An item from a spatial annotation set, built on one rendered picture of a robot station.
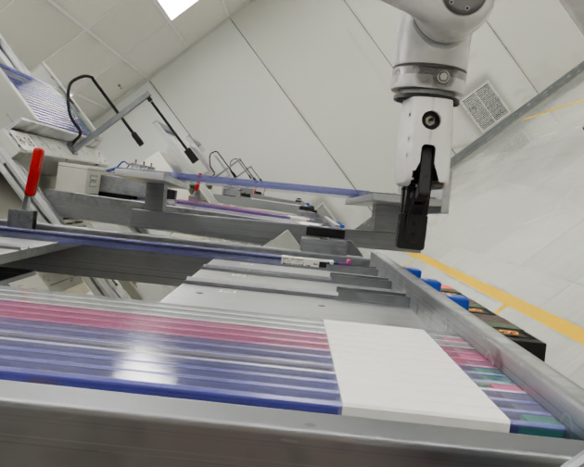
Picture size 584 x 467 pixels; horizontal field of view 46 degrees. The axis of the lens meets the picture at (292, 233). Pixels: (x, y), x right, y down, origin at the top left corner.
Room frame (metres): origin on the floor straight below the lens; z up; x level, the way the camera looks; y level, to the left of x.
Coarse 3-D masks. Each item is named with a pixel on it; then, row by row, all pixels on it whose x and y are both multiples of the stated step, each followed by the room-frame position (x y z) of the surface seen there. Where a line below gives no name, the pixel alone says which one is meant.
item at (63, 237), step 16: (64, 240) 0.81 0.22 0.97; (80, 240) 0.81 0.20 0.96; (96, 240) 0.81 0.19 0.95; (112, 240) 0.81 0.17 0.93; (128, 240) 0.81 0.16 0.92; (208, 256) 0.81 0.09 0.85; (224, 256) 0.81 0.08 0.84; (240, 256) 0.80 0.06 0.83; (256, 256) 0.80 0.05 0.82; (272, 256) 0.80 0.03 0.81
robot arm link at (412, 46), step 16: (400, 16) 0.79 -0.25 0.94; (400, 32) 0.79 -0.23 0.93; (416, 32) 0.76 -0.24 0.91; (400, 48) 0.78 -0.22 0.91; (416, 48) 0.77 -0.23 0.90; (432, 48) 0.76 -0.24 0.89; (448, 48) 0.76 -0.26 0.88; (464, 48) 0.77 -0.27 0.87; (400, 64) 0.78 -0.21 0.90; (432, 64) 0.76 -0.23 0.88; (448, 64) 0.76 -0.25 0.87; (464, 64) 0.77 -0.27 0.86
